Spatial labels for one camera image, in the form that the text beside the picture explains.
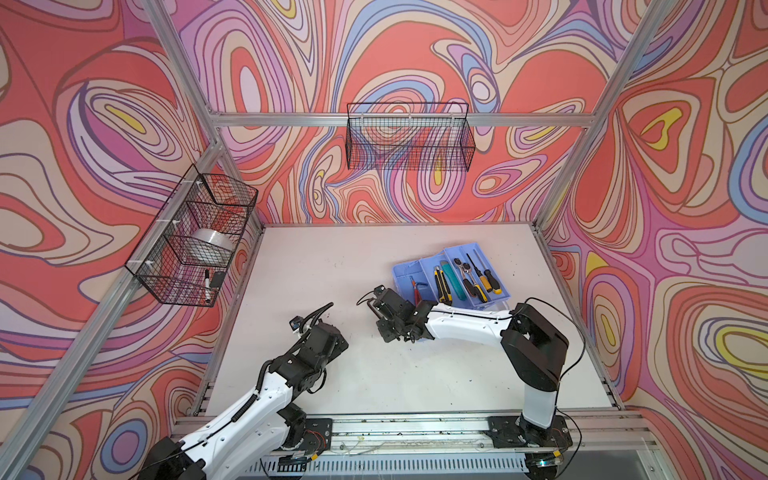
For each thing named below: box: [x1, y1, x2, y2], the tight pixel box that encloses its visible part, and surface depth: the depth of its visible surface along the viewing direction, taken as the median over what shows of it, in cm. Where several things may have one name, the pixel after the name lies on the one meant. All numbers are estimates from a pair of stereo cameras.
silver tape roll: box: [183, 228, 238, 256], surface depth 73 cm
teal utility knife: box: [440, 260, 467, 301], surface depth 95 cm
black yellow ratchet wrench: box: [463, 262, 488, 303], surface depth 88 cm
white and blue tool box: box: [392, 242, 511, 309], surface depth 95 cm
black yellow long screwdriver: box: [473, 248, 503, 295], surface depth 90 cm
